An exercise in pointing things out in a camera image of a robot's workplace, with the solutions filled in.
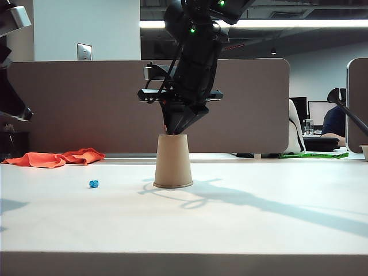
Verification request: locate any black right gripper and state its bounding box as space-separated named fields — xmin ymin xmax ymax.
xmin=137 ymin=36 xmax=225 ymax=135

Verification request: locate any brown paper cup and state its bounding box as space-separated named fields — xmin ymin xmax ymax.
xmin=152 ymin=134 xmax=194 ymax=189

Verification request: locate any large brown desk divider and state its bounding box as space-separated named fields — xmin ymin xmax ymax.
xmin=7 ymin=58 xmax=290 ymax=155

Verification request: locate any white chair back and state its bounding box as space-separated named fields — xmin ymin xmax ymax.
xmin=286 ymin=99 xmax=306 ymax=155

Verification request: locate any black computer monitor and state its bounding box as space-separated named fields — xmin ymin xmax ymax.
xmin=289 ymin=97 xmax=308 ymax=125

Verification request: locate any clear water bottle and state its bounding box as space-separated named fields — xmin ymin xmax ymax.
xmin=302 ymin=118 xmax=315 ymax=136

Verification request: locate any orange cloth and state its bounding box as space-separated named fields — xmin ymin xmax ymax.
xmin=2 ymin=148 xmax=106 ymax=169

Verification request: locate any green tape strip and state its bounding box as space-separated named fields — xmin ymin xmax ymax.
xmin=280 ymin=152 xmax=349 ymax=160

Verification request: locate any long ceiling light strip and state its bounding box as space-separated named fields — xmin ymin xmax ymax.
xmin=140 ymin=18 xmax=368 ymax=29

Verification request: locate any black flat case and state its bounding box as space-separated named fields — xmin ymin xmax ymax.
xmin=302 ymin=136 xmax=341 ymax=152

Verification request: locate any brown foreground panel edge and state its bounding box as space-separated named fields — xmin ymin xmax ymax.
xmin=0 ymin=251 xmax=368 ymax=276

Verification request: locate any seated person in dark shirt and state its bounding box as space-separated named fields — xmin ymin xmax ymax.
xmin=321 ymin=87 xmax=347 ymax=148

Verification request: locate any black diagonal rod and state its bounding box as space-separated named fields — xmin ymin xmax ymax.
xmin=330 ymin=91 xmax=368 ymax=132

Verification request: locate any brown divider with white edge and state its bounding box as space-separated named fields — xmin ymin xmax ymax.
xmin=346 ymin=57 xmax=368 ymax=154

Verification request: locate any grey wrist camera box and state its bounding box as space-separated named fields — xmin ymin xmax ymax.
xmin=142 ymin=63 xmax=174 ymax=82

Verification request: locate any metal wall switch plate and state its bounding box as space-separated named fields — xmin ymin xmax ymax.
xmin=76 ymin=43 xmax=93 ymax=62

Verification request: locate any computer monitor with grey frame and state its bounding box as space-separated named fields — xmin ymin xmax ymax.
xmin=308 ymin=101 xmax=338 ymax=127

